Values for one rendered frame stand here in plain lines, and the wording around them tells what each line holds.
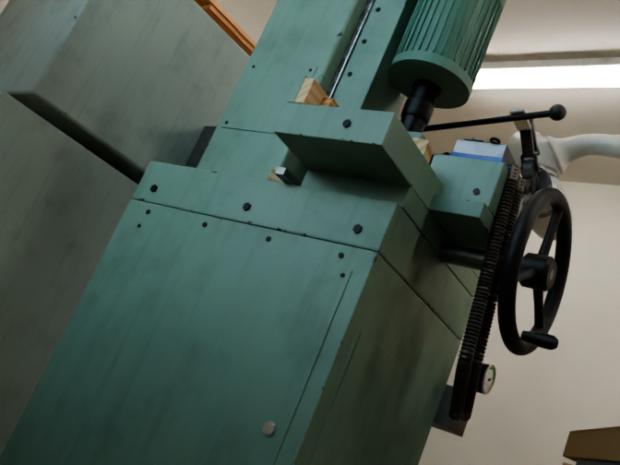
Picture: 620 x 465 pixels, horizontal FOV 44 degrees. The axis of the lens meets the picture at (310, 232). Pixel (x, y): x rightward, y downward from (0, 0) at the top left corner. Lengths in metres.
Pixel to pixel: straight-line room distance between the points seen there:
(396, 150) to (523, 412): 3.72
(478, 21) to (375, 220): 0.57
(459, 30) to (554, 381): 3.44
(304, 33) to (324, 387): 0.85
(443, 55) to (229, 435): 0.84
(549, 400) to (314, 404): 3.69
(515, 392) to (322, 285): 3.71
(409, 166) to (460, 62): 0.40
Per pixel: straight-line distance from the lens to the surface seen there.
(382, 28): 1.68
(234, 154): 1.61
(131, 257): 1.48
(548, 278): 1.33
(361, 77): 1.62
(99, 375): 1.42
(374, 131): 1.18
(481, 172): 1.35
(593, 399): 4.71
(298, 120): 1.26
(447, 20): 1.61
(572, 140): 1.98
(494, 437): 4.83
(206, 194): 1.44
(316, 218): 1.28
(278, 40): 1.75
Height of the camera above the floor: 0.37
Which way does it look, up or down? 16 degrees up
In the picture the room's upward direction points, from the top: 23 degrees clockwise
